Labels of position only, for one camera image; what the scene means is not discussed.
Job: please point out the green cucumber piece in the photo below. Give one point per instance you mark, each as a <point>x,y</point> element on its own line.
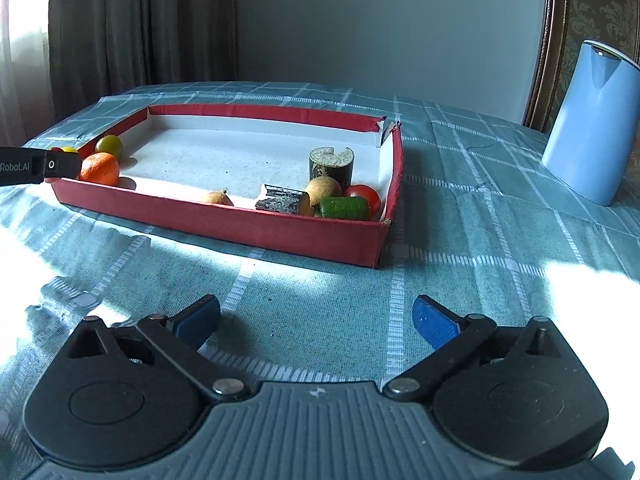
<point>344,208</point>

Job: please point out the notched dark sugarcane piece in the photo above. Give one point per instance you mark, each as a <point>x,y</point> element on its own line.
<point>332,167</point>

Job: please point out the red shallow cardboard box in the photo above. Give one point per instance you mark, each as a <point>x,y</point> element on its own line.
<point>225,232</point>

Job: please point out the green tomato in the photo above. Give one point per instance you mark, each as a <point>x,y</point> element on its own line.
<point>110,146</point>

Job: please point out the sheer white curtain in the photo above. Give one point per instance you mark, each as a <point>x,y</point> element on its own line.
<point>25,60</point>

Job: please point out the brown patterned curtain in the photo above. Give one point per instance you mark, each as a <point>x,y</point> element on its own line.
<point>140,25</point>

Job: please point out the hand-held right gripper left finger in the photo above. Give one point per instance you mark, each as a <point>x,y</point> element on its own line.
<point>200,320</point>

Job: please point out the orange mandarin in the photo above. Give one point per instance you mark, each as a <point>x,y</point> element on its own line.
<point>100,169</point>

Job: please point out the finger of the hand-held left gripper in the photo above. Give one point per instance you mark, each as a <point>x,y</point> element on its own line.
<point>62,165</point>

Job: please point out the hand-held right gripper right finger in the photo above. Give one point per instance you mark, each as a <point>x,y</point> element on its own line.
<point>435,322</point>

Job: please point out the dark wooden frame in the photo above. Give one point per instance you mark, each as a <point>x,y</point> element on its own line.
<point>547,50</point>

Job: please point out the tan round fruit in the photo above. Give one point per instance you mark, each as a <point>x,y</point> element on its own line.
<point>217,198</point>
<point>324,190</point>

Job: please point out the teal checked tablecloth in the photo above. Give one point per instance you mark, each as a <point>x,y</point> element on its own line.
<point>475,220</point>

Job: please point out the blue plastic container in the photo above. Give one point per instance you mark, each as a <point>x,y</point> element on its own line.
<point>590,125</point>

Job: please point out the red cherry tomato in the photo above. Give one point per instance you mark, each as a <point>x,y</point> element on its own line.
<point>364,194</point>

